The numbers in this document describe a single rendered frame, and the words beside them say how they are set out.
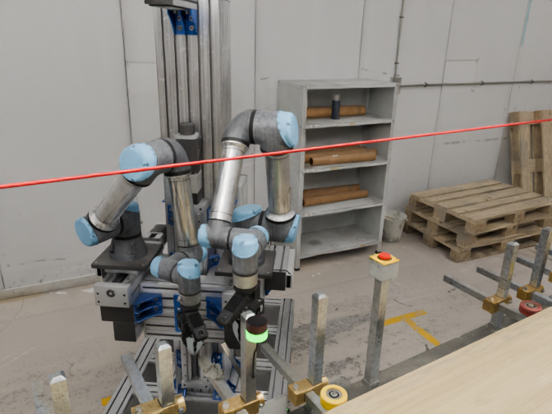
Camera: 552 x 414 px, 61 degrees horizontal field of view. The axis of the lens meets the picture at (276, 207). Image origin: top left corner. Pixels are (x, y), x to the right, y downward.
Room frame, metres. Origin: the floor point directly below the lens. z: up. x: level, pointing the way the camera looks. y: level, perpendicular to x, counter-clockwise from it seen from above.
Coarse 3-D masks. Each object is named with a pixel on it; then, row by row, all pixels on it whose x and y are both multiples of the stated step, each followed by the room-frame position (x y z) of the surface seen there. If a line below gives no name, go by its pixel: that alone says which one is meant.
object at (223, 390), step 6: (198, 360) 1.33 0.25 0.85; (204, 360) 1.32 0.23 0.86; (204, 366) 1.29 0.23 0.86; (210, 378) 1.25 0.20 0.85; (222, 378) 1.24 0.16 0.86; (216, 384) 1.21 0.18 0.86; (222, 384) 1.21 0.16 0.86; (216, 390) 1.21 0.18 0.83; (222, 390) 1.18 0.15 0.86; (228, 390) 1.18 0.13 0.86; (222, 396) 1.17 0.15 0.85; (228, 396) 1.16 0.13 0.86; (234, 396) 1.16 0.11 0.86
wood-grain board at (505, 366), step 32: (544, 320) 1.55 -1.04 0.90; (480, 352) 1.35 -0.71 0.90; (512, 352) 1.35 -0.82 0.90; (544, 352) 1.36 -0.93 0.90; (384, 384) 1.18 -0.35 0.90; (416, 384) 1.18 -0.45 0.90; (448, 384) 1.18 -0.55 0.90; (480, 384) 1.19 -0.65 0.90; (512, 384) 1.19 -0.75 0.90; (544, 384) 1.19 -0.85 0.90
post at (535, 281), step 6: (546, 228) 1.93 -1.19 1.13; (540, 234) 1.94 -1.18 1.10; (546, 234) 1.92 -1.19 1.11; (540, 240) 1.93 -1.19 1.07; (546, 240) 1.91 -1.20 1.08; (540, 246) 1.93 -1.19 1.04; (546, 246) 1.91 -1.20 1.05; (540, 252) 1.92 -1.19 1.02; (546, 252) 1.92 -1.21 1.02; (540, 258) 1.92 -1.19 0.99; (546, 258) 1.92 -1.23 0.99; (534, 264) 1.93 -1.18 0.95; (540, 264) 1.91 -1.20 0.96; (534, 270) 1.93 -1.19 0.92; (540, 270) 1.91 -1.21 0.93; (534, 276) 1.92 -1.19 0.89; (540, 276) 1.92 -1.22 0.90; (534, 282) 1.92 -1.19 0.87; (540, 282) 1.92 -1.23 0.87; (534, 300) 1.91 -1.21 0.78
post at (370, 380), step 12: (384, 288) 1.40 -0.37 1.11; (372, 300) 1.42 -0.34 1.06; (384, 300) 1.40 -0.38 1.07; (372, 312) 1.41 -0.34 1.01; (384, 312) 1.40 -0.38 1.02; (372, 324) 1.40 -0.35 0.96; (372, 336) 1.40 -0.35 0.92; (372, 348) 1.39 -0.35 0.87; (372, 360) 1.39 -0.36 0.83; (372, 372) 1.39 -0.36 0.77; (372, 384) 1.39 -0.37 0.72
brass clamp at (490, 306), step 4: (492, 296) 1.80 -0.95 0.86; (496, 296) 1.80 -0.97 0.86; (508, 296) 1.81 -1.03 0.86; (484, 300) 1.77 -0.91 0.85; (488, 300) 1.76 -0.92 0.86; (496, 300) 1.76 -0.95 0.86; (500, 300) 1.76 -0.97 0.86; (504, 300) 1.77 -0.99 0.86; (508, 300) 1.79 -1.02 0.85; (512, 300) 1.80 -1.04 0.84; (484, 304) 1.77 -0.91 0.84; (488, 304) 1.75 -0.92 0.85; (492, 304) 1.74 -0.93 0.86; (496, 304) 1.74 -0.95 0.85; (484, 308) 1.76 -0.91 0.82; (488, 308) 1.75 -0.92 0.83; (492, 308) 1.73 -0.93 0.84; (496, 308) 1.74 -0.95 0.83; (492, 312) 1.73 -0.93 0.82
